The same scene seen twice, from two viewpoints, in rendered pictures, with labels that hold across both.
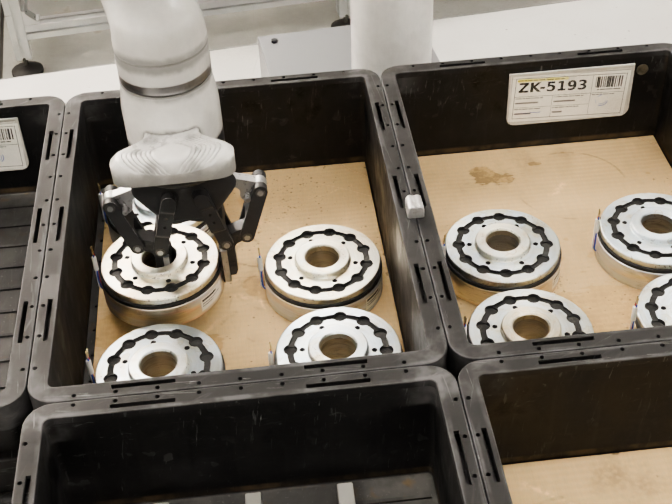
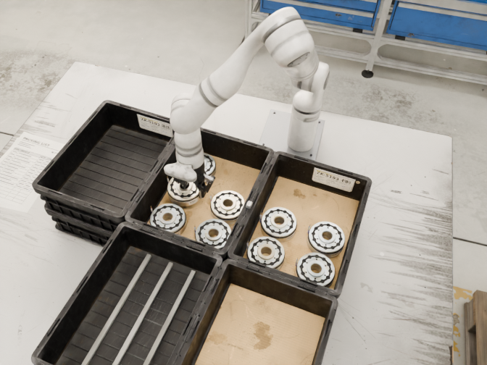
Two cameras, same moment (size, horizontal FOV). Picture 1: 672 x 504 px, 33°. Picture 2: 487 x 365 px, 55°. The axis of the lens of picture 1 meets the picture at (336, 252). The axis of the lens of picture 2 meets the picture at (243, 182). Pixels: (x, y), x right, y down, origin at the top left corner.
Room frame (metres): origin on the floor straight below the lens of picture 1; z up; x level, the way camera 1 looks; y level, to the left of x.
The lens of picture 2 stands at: (0.04, -0.36, 1.97)
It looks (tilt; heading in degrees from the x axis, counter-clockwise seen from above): 52 degrees down; 24
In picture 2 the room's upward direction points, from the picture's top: 2 degrees clockwise
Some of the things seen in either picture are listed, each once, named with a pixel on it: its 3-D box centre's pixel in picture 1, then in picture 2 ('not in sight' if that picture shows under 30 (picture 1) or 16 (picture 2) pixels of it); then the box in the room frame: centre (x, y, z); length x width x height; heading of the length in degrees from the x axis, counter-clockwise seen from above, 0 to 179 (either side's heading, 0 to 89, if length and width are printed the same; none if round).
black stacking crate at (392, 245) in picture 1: (237, 264); (204, 195); (0.75, 0.09, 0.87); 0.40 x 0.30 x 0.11; 4
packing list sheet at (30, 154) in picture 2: not in sight; (22, 169); (0.67, 0.78, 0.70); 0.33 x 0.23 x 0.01; 10
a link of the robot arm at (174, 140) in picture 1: (169, 108); (186, 156); (0.73, 0.12, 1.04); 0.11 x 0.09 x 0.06; 5
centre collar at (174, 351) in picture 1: (158, 365); (167, 217); (0.63, 0.14, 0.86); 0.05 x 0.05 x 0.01
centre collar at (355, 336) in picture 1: (338, 348); (213, 233); (0.64, 0.00, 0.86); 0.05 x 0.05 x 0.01
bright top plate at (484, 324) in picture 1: (530, 333); (266, 252); (0.65, -0.15, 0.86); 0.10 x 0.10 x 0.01
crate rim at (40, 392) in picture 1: (231, 218); (204, 185); (0.75, 0.09, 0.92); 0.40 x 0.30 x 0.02; 4
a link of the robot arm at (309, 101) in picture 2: not in sight; (310, 86); (1.14, -0.08, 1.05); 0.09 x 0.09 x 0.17; 4
